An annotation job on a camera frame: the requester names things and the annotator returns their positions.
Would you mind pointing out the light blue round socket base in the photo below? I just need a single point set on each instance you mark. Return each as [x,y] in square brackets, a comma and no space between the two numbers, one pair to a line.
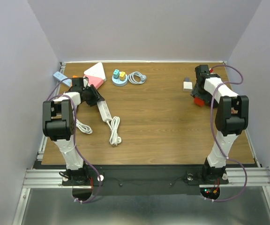
[118,82]

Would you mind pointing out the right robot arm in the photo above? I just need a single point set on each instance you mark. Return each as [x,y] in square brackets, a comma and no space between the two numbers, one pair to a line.
[228,123]

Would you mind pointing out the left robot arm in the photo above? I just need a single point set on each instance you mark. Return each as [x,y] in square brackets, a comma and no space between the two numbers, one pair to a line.
[59,124]

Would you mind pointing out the white triangular power strip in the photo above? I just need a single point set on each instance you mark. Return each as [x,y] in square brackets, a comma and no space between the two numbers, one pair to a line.
[96,70]

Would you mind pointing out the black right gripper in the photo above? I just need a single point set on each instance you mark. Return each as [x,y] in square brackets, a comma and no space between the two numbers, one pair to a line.
[207,96]

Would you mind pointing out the pink triangular power strip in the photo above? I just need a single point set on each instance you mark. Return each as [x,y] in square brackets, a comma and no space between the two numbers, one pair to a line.
[95,81]

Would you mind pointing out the light blue power strip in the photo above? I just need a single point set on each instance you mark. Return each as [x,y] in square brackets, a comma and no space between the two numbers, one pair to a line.
[63,79]

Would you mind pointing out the red cube socket adapter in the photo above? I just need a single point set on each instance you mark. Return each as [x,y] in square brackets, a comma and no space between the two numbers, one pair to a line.
[199,102]

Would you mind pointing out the yellow plug adapter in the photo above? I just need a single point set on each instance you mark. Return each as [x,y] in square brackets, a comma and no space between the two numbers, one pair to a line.
[122,76]

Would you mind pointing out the white grey plug adapter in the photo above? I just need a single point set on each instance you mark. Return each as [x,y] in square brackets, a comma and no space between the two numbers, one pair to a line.
[187,85]

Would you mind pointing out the aluminium frame rail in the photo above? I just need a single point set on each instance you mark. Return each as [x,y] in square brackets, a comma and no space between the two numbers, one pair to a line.
[256,177]

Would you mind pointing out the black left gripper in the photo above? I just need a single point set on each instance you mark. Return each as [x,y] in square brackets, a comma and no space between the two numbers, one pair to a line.
[96,95]

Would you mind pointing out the teal plug adapter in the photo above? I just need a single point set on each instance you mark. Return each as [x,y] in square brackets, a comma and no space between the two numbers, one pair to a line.
[116,74]

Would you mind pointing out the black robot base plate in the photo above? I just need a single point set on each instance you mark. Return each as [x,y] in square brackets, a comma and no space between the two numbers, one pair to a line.
[144,180]

